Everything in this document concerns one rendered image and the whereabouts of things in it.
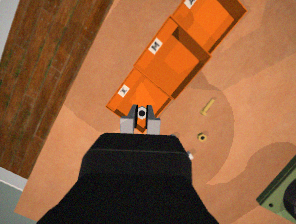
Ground tan bolt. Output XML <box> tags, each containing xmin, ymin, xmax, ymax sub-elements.
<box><xmin>199</xmin><ymin>99</ymin><xmax>215</xmax><ymax>116</ymax></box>

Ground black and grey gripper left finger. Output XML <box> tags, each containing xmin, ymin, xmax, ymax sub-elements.
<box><xmin>120</xmin><ymin>104</ymin><xmax>138</xmax><ymax>134</ymax></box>

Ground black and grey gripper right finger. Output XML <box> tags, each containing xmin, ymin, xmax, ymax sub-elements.
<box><xmin>145</xmin><ymin>105</ymin><xmax>161</xmax><ymax>135</ymax></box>

